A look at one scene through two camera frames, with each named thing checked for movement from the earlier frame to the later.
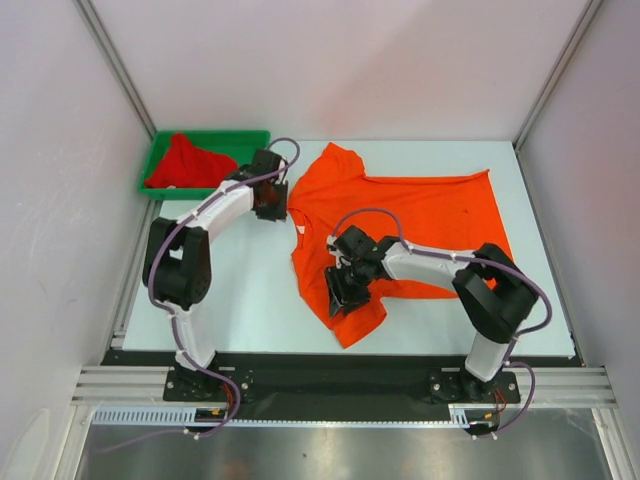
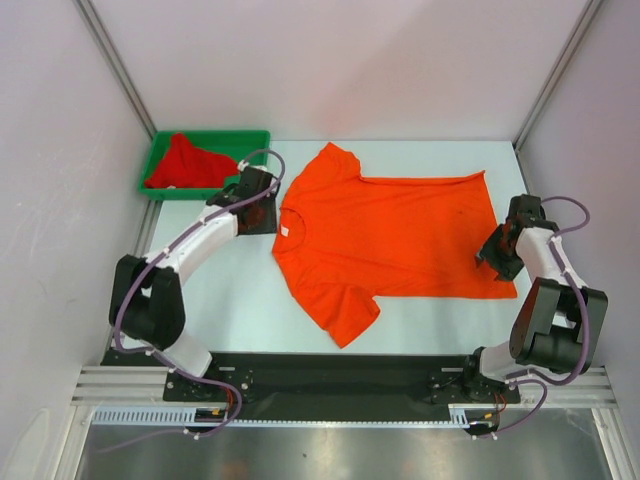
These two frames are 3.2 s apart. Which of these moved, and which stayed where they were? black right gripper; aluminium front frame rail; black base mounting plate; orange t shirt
Moved: black right gripper
Stayed: orange t shirt; black base mounting plate; aluminium front frame rail
